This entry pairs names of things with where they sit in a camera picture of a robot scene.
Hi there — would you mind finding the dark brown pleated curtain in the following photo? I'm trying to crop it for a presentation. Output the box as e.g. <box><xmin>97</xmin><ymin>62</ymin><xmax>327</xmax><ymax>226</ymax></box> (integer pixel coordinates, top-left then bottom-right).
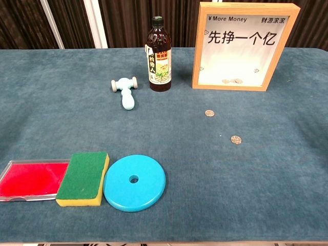
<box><xmin>0</xmin><ymin>0</ymin><xmax>328</xmax><ymax>51</ymax></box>

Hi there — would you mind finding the blue disc with hole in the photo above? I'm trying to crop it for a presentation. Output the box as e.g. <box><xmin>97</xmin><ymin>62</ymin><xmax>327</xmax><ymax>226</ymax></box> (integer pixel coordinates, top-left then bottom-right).
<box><xmin>103</xmin><ymin>154</ymin><xmax>167</xmax><ymax>213</ymax></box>

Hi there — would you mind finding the wooden coin bank box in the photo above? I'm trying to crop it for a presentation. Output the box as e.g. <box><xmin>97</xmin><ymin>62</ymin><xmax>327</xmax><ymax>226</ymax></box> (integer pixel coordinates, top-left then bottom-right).
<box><xmin>192</xmin><ymin>2</ymin><xmax>301</xmax><ymax>92</ymax></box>

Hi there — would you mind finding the white frame post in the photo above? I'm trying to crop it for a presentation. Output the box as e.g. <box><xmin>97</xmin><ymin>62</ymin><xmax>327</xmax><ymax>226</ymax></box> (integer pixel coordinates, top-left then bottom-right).
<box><xmin>83</xmin><ymin>0</ymin><xmax>109</xmax><ymax>49</ymax></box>

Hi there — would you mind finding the dark tea bottle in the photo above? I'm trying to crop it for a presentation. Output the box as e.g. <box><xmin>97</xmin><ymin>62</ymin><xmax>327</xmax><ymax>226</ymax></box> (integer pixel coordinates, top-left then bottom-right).
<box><xmin>145</xmin><ymin>16</ymin><xmax>172</xmax><ymax>93</ymax></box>

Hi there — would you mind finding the red pad clear box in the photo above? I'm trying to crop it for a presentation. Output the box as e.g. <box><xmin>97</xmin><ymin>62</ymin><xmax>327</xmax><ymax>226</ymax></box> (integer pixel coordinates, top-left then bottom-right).
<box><xmin>0</xmin><ymin>159</ymin><xmax>71</xmax><ymax>202</ymax></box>

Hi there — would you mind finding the thin grey frame post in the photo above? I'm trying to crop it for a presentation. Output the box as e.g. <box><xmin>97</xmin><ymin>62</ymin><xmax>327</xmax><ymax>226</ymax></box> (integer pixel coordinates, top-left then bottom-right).
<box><xmin>40</xmin><ymin>0</ymin><xmax>65</xmax><ymax>49</ymax></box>

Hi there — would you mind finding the green yellow sponge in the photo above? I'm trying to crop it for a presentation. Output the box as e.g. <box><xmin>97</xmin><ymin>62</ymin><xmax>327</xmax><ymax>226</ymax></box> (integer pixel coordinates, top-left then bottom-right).
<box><xmin>55</xmin><ymin>151</ymin><xmax>110</xmax><ymax>208</ymax></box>

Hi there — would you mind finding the light blue toy hammer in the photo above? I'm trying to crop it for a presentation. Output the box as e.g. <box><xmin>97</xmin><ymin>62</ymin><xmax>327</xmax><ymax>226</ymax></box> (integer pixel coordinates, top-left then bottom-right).
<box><xmin>111</xmin><ymin>76</ymin><xmax>138</xmax><ymax>111</ymax></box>

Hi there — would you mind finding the teal tablecloth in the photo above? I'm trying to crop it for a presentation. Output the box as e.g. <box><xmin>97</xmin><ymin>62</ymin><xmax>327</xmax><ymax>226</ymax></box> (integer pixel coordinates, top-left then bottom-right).
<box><xmin>0</xmin><ymin>47</ymin><xmax>328</xmax><ymax>243</ymax></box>

